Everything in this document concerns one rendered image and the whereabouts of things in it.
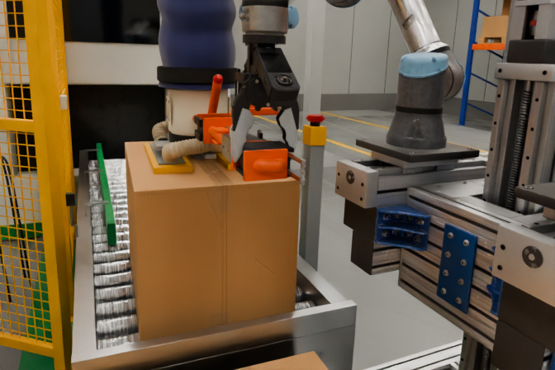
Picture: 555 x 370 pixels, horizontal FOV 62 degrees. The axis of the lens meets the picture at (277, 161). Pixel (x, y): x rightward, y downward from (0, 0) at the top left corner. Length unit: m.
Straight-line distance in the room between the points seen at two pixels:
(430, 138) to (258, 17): 0.60
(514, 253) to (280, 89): 0.45
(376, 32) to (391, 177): 11.05
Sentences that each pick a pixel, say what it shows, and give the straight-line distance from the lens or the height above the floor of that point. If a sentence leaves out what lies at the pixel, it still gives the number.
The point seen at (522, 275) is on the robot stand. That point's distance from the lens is 0.83.
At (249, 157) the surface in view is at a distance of 0.73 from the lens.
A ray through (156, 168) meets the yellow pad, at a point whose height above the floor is 0.97.
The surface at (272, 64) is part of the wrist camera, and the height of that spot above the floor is 1.24.
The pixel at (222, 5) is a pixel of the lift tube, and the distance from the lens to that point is 1.27.
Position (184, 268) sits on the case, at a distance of 1.14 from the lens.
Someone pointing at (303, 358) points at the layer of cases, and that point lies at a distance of 1.20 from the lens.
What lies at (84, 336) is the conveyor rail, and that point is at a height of 0.60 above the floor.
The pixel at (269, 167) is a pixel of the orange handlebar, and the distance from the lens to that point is 0.72.
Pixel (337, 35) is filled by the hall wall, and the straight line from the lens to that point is 11.49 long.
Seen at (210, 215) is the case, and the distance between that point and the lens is 1.11.
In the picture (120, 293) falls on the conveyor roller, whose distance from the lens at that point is 1.51.
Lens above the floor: 1.25
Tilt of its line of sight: 13 degrees down
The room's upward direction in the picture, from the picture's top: 2 degrees clockwise
